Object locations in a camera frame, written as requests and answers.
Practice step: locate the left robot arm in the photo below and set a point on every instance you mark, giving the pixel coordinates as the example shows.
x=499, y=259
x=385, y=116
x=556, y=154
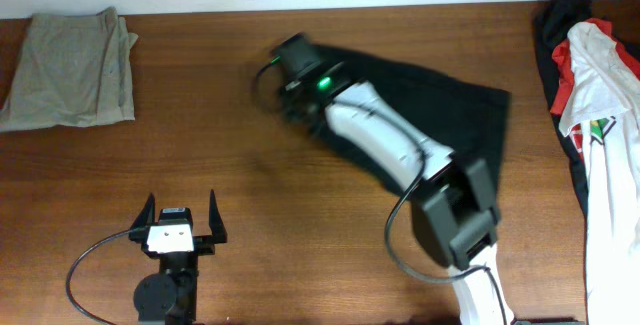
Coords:
x=169, y=296

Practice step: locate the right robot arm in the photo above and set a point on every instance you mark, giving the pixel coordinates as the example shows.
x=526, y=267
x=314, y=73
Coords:
x=452, y=195

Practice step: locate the black shorts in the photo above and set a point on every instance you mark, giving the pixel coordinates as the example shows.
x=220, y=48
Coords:
x=471, y=119

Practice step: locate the white printed t-shirt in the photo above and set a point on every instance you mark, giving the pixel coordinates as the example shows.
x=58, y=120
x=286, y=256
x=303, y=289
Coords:
x=604, y=103

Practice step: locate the dark grey garment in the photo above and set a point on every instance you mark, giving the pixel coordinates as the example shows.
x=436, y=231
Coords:
x=551, y=26

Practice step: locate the folded beige shorts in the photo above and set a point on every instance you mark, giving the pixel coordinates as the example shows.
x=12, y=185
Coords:
x=72, y=71

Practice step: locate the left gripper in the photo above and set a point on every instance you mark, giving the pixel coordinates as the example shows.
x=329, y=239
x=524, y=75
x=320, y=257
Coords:
x=203, y=244

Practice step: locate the red garment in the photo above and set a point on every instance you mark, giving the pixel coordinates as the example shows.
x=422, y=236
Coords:
x=562, y=57

